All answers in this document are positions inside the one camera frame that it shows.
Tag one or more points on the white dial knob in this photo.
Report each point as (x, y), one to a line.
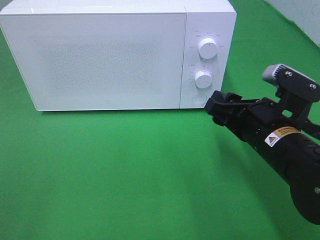
(203, 79)
(207, 47)

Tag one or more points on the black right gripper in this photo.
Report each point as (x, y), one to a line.
(255, 122)

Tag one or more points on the lower white dial knob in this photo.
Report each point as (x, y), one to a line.
(203, 79)

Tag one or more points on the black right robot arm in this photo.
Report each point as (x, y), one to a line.
(292, 154)

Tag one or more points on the upper white dial knob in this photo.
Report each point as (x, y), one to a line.
(207, 47)

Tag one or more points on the green table cloth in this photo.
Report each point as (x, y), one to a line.
(132, 175)

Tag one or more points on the white microwave door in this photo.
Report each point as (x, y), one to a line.
(72, 62)

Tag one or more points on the round door release button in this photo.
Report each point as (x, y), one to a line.
(199, 99)

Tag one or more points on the white microwave oven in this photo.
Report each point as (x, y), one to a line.
(203, 18)

